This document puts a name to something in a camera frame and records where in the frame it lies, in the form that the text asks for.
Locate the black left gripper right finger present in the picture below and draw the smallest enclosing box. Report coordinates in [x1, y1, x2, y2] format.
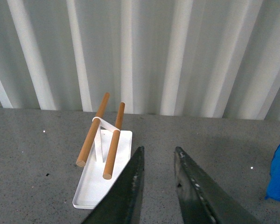
[174, 147, 260, 224]

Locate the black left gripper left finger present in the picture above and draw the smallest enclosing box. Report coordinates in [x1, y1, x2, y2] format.
[82, 146, 145, 224]

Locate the white rack tray base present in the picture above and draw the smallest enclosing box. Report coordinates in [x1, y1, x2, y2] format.
[72, 130, 133, 209]

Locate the right wooden rod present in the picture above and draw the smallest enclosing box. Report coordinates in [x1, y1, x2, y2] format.
[103, 102, 125, 180]

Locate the wooden rod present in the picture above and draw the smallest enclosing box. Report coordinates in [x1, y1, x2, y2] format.
[103, 102, 125, 180]
[76, 92, 110, 167]

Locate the left wooden rod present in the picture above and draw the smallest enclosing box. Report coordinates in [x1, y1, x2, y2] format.
[76, 92, 110, 167]

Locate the white pleated curtain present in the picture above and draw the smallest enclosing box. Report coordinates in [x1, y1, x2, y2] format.
[0, 0, 280, 120]

